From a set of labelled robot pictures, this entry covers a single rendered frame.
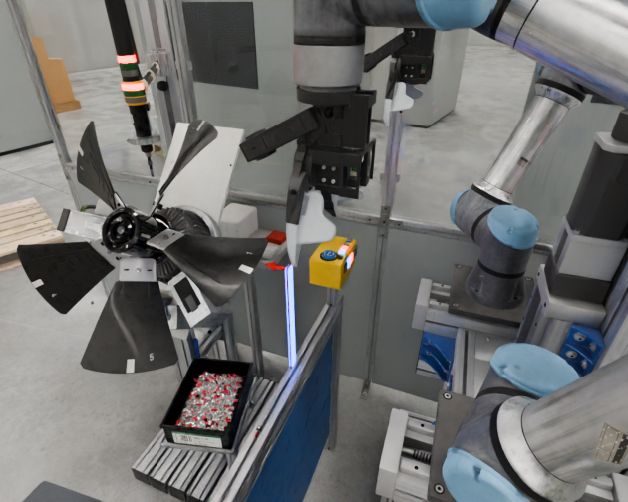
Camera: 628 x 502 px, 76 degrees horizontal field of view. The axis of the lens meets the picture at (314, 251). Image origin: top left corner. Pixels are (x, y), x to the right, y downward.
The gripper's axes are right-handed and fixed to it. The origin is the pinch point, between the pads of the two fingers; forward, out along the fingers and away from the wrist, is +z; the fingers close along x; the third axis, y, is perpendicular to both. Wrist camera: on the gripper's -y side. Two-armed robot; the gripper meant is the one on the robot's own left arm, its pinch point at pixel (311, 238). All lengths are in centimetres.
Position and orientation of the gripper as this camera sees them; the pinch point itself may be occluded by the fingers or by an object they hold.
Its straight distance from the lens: 55.5
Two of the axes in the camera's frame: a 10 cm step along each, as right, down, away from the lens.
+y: 9.3, 1.9, -3.1
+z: 0.0, 8.5, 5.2
